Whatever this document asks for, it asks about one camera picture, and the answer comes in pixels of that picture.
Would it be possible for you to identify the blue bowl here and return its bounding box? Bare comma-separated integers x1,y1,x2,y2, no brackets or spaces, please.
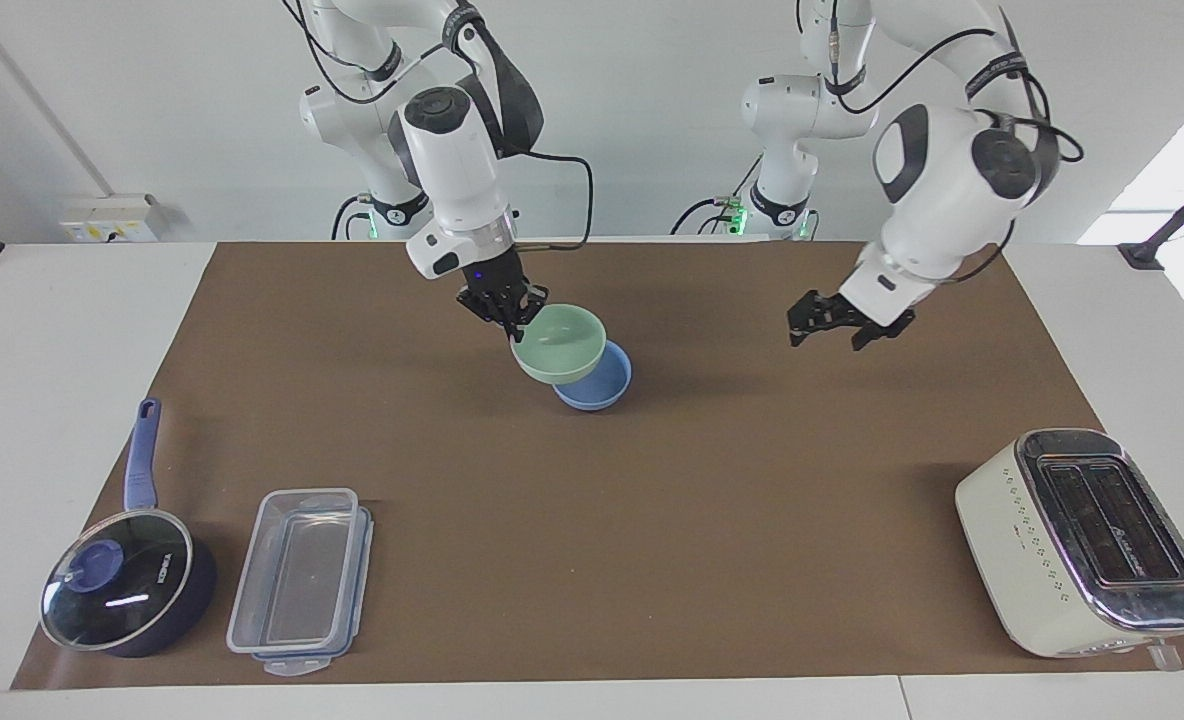
552,340,634,413

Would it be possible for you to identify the black cable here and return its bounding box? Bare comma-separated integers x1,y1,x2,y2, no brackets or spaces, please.
669,155,765,238
497,150,595,253
992,60,1086,166
329,192,379,242

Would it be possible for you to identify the white wall socket box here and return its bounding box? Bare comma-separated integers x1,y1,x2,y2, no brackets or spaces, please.
59,194,170,244

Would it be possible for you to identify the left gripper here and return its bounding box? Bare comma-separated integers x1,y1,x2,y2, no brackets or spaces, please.
786,291,918,353

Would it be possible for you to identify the glass pot lid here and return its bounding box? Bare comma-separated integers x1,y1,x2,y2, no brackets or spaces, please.
39,509,196,652

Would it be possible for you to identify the cream toaster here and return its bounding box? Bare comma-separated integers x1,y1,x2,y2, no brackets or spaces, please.
954,428,1184,670

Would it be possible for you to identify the clear container lid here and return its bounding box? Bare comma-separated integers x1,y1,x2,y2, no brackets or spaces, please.
251,505,376,677

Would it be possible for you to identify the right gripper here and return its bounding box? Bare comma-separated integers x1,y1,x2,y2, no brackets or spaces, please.
456,246,551,344

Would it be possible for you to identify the green bowl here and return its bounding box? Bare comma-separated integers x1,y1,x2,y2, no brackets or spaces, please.
510,303,609,387

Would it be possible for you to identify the dark blue pot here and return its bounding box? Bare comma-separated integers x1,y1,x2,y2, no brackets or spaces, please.
40,398,219,659

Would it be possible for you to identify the clear plastic container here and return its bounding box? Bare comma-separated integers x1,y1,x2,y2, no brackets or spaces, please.
226,487,363,658

